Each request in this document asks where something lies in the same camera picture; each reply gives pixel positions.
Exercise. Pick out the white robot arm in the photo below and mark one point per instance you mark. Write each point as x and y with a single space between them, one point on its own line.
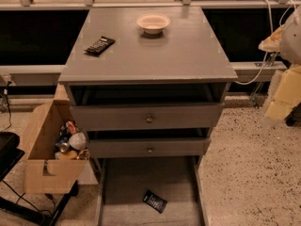
294 21

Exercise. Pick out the metal can in box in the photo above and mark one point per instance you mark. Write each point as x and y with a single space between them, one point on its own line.
64 147

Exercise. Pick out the black snack bar on counter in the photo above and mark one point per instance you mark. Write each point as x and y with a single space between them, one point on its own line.
99 46

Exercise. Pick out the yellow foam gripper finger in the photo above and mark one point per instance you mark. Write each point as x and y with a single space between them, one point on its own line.
284 91

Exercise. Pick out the yellow item in box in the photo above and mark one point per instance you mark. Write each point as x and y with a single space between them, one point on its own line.
70 155

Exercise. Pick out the grey top drawer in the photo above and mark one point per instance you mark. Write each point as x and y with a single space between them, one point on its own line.
145 117

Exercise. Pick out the grey open bottom drawer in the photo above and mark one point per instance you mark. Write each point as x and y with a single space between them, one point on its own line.
125 181

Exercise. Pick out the grey wooden drawer cabinet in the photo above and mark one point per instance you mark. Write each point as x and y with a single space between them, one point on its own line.
147 93

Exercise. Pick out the white paper bowl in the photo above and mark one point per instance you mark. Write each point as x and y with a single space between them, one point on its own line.
153 23

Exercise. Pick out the grey middle drawer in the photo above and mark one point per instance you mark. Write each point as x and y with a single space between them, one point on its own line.
147 147

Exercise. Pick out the cardboard box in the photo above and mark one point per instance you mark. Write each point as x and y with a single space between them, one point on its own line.
43 172

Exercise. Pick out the metal railing frame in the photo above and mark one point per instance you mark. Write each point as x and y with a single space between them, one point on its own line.
31 69

